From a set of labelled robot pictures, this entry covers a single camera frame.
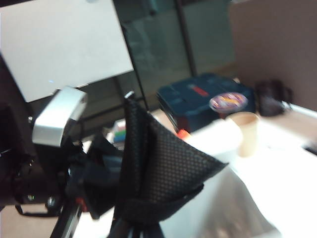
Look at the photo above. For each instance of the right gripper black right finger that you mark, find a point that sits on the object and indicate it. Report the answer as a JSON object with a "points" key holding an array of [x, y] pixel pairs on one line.
{"points": [[148, 231]]}

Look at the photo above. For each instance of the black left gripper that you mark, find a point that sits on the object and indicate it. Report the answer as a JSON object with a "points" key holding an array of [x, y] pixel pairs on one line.
{"points": [[49, 173]]}

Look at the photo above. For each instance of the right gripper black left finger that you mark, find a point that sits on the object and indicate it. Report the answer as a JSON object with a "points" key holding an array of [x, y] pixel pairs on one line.
{"points": [[123, 230]]}

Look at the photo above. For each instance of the black face mask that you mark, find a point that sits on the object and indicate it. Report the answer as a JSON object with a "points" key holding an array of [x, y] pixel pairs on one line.
{"points": [[161, 161]]}

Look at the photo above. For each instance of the white grey mask box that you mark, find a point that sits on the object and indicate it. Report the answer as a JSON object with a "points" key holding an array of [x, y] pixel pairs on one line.
{"points": [[235, 210]]}

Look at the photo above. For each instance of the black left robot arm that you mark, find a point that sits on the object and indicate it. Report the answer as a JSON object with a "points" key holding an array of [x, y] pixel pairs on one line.
{"points": [[12, 124]]}

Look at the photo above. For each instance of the small green blue box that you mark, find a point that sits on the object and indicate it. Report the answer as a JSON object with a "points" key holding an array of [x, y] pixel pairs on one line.
{"points": [[120, 134]]}

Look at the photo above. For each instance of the small orange plastic piece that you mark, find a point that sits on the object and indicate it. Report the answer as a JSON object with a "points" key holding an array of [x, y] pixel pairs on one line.
{"points": [[183, 134]]}

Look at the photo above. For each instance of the dark cup at edge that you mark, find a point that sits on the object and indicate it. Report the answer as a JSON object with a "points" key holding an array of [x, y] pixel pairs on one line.
{"points": [[188, 99]]}

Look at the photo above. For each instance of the beige paper cup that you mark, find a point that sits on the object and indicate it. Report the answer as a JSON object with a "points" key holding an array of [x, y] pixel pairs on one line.
{"points": [[247, 138]]}

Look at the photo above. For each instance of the round colourful lid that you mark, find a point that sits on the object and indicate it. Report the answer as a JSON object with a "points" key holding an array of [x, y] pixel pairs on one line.
{"points": [[227, 100]]}

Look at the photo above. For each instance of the black pouch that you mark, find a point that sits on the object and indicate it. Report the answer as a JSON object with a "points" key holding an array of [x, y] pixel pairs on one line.
{"points": [[272, 96]]}

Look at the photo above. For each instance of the brown desk partition panel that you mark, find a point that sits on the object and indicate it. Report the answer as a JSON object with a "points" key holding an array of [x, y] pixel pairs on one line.
{"points": [[272, 49]]}

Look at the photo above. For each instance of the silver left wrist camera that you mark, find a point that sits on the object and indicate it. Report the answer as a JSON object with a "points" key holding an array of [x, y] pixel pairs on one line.
{"points": [[57, 116]]}

